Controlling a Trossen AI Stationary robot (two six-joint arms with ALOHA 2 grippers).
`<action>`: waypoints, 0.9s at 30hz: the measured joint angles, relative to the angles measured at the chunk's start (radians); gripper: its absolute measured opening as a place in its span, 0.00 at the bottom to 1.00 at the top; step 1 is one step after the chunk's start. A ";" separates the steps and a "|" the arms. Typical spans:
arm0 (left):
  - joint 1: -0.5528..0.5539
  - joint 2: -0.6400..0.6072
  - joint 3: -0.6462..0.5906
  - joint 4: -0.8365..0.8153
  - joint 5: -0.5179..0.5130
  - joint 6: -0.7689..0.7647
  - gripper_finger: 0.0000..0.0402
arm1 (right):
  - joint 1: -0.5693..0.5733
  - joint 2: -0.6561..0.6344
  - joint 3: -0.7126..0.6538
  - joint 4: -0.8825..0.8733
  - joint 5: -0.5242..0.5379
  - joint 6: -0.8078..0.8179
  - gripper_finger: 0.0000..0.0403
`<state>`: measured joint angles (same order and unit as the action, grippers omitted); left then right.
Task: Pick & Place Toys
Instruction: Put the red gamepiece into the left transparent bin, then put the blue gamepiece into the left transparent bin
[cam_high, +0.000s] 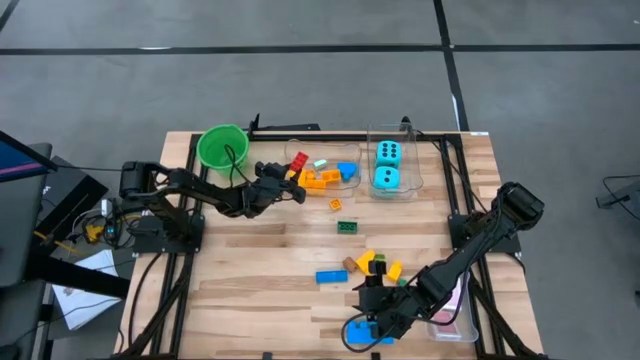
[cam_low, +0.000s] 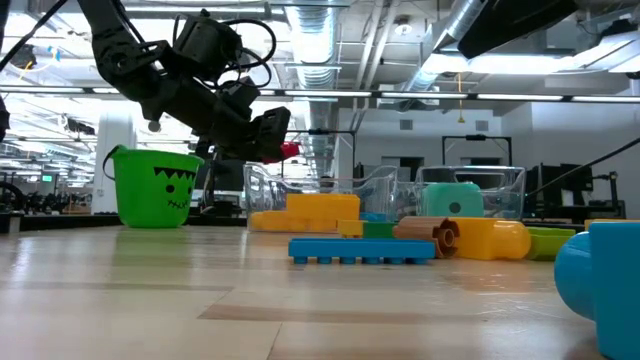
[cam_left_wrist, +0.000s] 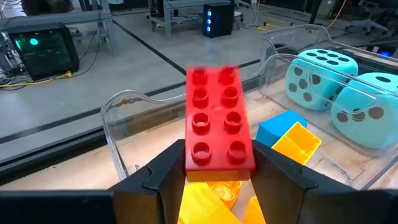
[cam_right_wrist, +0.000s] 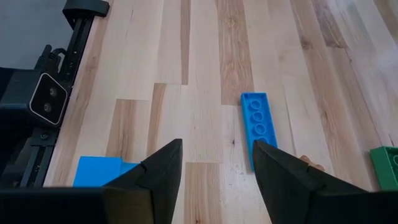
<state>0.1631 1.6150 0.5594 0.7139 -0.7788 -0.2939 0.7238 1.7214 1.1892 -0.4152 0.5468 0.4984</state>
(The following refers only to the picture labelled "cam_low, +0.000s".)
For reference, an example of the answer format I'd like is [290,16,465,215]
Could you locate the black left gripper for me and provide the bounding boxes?
[141,79,293,162]

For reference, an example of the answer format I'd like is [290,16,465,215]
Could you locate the red toy brick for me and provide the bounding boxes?
[262,141,301,165]

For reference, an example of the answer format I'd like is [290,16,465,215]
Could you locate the small orange toy brick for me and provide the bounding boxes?
[338,219,365,239]

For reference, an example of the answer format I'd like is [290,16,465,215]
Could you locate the long blue brick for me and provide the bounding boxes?
[288,238,437,265]

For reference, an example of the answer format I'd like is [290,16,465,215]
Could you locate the small brown block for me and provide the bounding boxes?
[393,216,461,259]

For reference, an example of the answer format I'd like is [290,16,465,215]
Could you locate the lime green toy brick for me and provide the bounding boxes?
[524,227,577,262]

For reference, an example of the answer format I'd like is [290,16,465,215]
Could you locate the wide clear plastic bin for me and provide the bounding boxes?
[243,162,416,232]

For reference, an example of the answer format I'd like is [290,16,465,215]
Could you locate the black computer monitors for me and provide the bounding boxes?
[194,149,249,194]

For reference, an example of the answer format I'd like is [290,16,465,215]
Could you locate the long ceiling light strip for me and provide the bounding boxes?
[279,89,640,104]
[0,85,124,96]

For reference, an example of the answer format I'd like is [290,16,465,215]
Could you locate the green monster face bucket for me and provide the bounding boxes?
[102,144,205,230]

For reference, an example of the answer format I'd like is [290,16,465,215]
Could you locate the dark green toy brick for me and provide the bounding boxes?
[363,222,397,240]

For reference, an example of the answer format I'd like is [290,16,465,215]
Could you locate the white room pillar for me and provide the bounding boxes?
[92,107,137,211]

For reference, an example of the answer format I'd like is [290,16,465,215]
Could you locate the black desk equipment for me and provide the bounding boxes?
[524,162,626,224]

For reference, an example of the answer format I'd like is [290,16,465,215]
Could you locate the teal green toy block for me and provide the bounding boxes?
[421,182,485,219]

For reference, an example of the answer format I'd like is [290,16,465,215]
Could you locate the large blue toy block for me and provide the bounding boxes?
[553,221,640,360]

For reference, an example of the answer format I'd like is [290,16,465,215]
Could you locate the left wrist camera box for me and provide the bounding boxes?
[219,75,262,121]

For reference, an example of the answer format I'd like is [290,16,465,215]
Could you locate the slanted ribbed metal duct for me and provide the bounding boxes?
[399,0,504,94]

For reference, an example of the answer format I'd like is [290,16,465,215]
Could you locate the upright ribbed metal duct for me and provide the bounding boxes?
[284,4,344,91]

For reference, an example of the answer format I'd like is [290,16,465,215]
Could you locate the black frame stand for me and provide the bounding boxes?
[442,133,514,167]

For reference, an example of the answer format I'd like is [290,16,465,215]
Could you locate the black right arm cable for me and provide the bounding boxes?
[523,135,640,201]

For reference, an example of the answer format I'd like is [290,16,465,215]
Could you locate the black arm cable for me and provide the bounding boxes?
[0,0,70,72]
[523,135,640,201]

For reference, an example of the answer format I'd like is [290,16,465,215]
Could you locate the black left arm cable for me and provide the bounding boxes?
[0,0,70,72]

